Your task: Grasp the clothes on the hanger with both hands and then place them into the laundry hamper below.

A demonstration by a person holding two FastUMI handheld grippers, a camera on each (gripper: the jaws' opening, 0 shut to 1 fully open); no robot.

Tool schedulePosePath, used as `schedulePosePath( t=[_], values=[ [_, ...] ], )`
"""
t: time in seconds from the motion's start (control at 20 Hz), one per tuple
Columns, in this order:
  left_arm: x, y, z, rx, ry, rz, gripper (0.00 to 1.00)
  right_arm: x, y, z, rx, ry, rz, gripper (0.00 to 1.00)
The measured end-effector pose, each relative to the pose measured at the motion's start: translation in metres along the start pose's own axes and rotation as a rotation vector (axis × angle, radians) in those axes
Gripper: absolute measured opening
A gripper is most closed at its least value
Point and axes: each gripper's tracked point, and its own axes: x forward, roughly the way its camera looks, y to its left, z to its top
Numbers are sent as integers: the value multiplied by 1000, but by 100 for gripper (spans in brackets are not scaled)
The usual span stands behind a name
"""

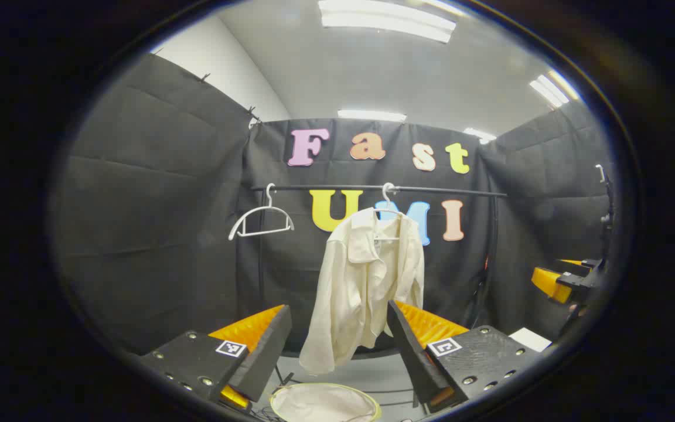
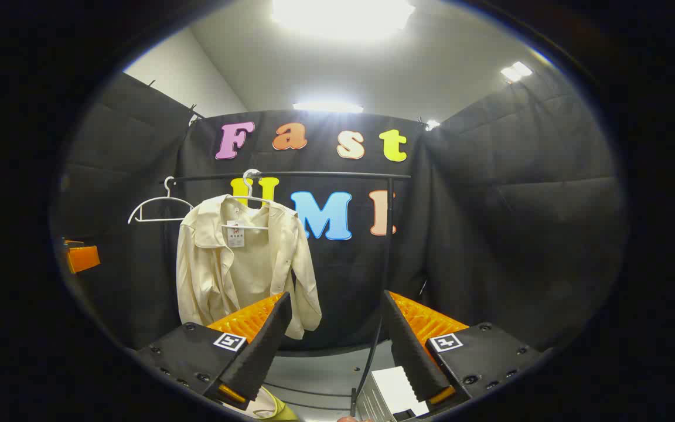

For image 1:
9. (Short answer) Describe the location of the black metal clothes rack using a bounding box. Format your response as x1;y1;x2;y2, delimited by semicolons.
250;184;509;358

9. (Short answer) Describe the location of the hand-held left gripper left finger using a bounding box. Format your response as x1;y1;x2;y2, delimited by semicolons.
138;304;293;411

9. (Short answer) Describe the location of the long ceiling light panel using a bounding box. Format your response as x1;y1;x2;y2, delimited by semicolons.
318;0;457;43

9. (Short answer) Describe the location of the black camera stand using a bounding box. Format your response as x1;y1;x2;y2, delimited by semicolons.
594;164;615;261

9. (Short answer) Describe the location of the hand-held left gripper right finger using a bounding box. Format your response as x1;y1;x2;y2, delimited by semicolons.
387;300;544;412

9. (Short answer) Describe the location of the white mesh laundry hamper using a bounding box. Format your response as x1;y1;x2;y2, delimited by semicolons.
270;382;382;422

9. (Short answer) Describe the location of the white paper sheet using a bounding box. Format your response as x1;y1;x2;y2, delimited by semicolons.
509;326;553;353

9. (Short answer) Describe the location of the cream long-sleeved shirt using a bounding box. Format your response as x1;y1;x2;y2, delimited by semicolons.
298;208;426;376

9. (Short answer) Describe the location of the black backdrop cloth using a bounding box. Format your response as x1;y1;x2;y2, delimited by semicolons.
56;53;616;355

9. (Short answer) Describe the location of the white plastic clothes hanger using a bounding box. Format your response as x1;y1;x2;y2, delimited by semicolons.
228;183;295;241
371;182;404;243

